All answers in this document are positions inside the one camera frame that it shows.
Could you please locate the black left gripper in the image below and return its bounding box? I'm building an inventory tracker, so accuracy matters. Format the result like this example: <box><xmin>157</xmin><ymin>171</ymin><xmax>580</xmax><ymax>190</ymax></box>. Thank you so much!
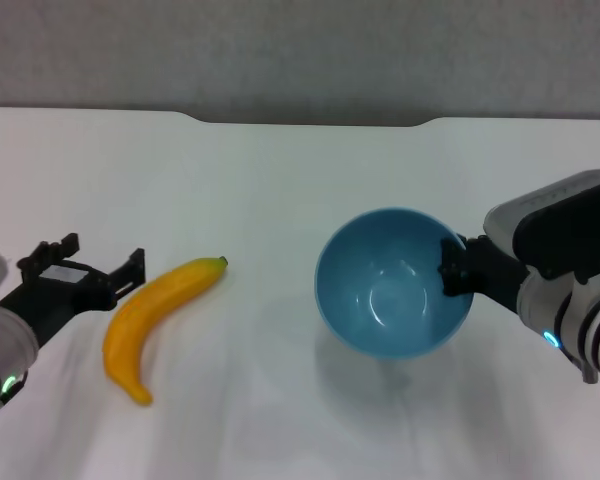
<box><xmin>0</xmin><ymin>232</ymin><xmax>147</xmax><ymax>347</ymax></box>

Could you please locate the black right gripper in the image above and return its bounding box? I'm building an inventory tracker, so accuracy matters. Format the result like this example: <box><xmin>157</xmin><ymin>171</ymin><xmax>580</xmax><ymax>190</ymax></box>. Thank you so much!
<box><xmin>436</xmin><ymin>234</ymin><xmax>529</xmax><ymax>314</ymax></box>

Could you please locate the yellow banana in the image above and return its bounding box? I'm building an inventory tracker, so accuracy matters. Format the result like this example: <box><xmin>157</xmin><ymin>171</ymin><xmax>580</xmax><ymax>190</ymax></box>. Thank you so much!
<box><xmin>102</xmin><ymin>255</ymin><xmax>230</xmax><ymax>407</ymax></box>

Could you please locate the blue bowl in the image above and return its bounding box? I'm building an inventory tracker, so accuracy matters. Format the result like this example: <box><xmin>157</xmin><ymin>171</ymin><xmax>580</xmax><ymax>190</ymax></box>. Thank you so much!
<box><xmin>313</xmin><ymin>207</ymin><xmax>477</xmax><ymax>362</ymax></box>

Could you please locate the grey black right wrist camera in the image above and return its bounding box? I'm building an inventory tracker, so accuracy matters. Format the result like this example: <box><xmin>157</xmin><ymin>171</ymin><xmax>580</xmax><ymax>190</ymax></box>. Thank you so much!
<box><xmin>483</xmin><ymin>169</ymin><xmax>600</xmax><ymax>282</ymax></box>

